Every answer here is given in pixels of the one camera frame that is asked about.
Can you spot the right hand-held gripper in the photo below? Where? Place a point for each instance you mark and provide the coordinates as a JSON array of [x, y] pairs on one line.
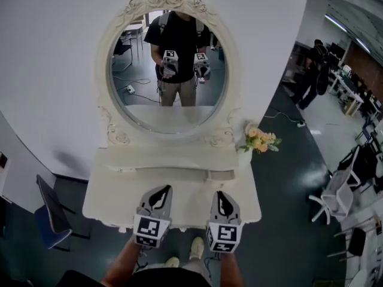
[[224, 236]]

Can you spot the person's beige shoe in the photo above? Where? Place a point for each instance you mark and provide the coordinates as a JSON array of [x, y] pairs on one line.
[[197, 247], [172, 261]]

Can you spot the blue chair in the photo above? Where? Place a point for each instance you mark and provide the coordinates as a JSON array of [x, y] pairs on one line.
[[52, 220]]

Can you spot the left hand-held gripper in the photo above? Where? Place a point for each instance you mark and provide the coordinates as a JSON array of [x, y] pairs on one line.
[[146, 229]]

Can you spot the white vase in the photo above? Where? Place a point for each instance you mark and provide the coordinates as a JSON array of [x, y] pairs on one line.
[[244, 158]]

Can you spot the white power strip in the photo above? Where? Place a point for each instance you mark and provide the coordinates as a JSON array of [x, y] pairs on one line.
[[301, 124]]

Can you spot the person's left forearm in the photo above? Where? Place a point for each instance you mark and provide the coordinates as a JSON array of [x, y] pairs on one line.
[[121, 265]]

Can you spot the person's right forearm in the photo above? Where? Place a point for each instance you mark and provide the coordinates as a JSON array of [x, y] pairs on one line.
[[232, 268]]

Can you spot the oval white framed mirror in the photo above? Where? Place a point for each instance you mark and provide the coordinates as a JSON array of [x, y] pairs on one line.
[[140, 106]]

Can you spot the white dressing table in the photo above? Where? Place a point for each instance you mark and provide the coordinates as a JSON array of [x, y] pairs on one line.
[[119, 196]]

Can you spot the white desk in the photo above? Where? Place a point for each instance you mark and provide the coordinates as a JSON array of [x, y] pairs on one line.
[[347, 91]]

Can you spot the white office chair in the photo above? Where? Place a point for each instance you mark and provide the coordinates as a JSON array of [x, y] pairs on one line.
[[339, 193]]

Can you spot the person's black shirt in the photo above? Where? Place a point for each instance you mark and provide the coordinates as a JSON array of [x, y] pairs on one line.
[[167, 280]]

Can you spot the peach flower bouquet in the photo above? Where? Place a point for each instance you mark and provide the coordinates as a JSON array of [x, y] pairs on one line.
[[260, 140]]

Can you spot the person's beige trousers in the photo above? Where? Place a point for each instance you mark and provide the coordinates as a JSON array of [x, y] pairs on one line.
[[191, 266]]

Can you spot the dark wooden-legged chair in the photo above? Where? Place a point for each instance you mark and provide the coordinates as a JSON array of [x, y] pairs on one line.
[[357, 242]]

